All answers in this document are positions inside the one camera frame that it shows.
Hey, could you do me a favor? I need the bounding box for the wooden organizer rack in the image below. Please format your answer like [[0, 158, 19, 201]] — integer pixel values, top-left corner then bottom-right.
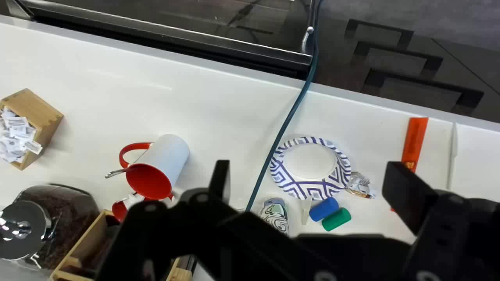
[[50, 212, 197, 281]]

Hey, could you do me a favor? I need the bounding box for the white mug red interior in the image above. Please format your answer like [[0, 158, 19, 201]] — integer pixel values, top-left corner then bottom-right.
[[108, 135, 191, 201]]

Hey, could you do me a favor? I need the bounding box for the teal cable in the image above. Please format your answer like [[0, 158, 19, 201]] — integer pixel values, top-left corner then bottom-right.
[[244, 0, 325, 213]]

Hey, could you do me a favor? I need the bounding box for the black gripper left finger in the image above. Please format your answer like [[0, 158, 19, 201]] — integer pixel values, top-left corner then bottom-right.
[[95, 160, 236, 281]]

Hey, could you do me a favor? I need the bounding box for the foil wrapper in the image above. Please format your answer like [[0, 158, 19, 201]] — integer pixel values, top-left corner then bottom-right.
[[347, 172, 375, 199]]

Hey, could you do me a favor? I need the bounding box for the wooden box of packets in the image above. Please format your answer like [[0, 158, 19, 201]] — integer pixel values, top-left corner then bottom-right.
[[0, 90, 64, 171]]

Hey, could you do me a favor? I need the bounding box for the blue patterned paper plate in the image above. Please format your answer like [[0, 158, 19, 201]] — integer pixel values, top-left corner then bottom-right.
[[270, 137, 353, 202]]

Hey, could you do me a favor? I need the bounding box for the green cylinder block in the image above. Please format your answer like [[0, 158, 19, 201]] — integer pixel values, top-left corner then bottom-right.
[[322, 208, 352, 232]]

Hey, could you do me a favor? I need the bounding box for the orange stick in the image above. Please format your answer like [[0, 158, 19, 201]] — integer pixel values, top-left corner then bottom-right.
[[402, 118, 428, 172]]

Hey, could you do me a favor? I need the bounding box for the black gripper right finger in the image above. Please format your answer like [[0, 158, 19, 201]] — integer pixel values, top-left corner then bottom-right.
[[383, 162, 500, 281]]

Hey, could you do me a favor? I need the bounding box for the blue cylinder block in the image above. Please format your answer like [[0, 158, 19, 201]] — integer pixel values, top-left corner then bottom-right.
[[309, 197, 339, 222]]

